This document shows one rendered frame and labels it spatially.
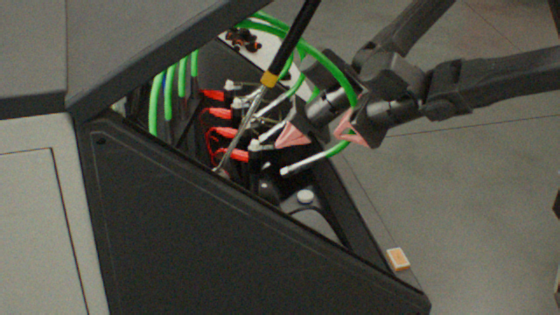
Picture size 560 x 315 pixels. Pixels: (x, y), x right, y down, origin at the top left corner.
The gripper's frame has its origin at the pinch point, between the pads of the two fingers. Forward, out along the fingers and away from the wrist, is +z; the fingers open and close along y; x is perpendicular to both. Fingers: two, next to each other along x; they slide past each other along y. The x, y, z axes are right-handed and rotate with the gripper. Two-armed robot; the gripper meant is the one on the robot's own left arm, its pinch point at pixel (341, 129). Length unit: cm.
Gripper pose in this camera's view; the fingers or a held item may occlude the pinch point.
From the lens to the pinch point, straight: 120.9
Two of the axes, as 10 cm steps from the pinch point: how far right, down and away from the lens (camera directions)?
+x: 6.5, 6.9, 3.2
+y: -4.4, 6.9, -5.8
